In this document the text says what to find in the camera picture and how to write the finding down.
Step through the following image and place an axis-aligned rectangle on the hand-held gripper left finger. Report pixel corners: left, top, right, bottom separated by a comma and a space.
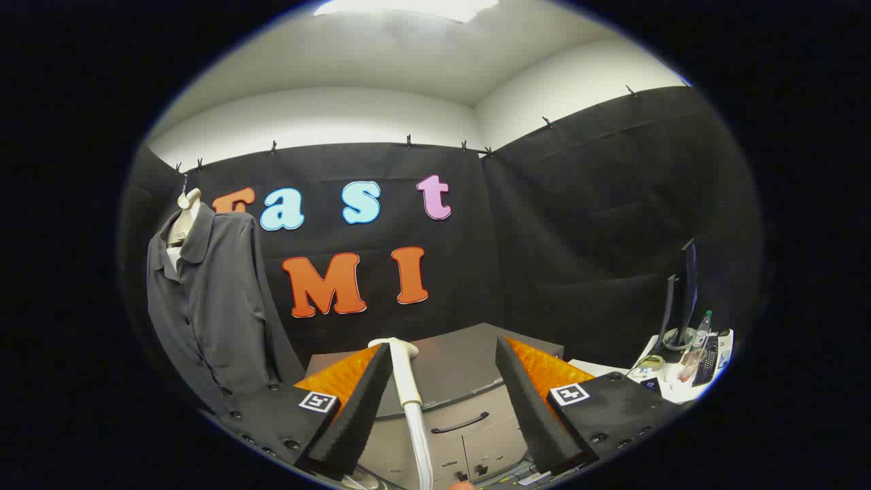
201, 342, 395, 480

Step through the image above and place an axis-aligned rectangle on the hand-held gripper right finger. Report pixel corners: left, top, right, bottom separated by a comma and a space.
495, 336, 681, 476

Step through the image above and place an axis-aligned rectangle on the white garment steamer head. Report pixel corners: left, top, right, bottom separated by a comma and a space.
368, 338, 424, 409

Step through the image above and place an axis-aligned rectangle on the translucent garment steamer hose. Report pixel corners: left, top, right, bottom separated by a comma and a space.
404, 400, 436, 490

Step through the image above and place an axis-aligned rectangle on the grey button shirt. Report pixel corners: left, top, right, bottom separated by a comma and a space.
146, 203, 305, 410

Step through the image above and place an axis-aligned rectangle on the cream plastic clothes hanger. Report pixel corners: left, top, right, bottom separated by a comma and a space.
167, 189, 203, 247

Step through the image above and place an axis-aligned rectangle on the grey drawer cabinet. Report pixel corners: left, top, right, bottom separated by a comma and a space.
304, 323, 565, 488

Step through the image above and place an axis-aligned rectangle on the white desk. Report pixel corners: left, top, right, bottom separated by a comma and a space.
568, 329, 736, 406

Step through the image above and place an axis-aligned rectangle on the black keyboard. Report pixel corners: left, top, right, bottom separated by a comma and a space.
692, 333, 721, 387

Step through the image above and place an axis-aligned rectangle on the black backdrop cloth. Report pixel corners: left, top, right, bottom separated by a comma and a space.
119, 85, 766, 409

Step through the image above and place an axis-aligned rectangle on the black computer monitor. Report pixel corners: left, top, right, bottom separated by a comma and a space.
657, 238, 700, 351

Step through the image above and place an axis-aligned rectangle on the ceiling light panel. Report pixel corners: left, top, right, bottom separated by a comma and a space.
313, 0, 501, 25

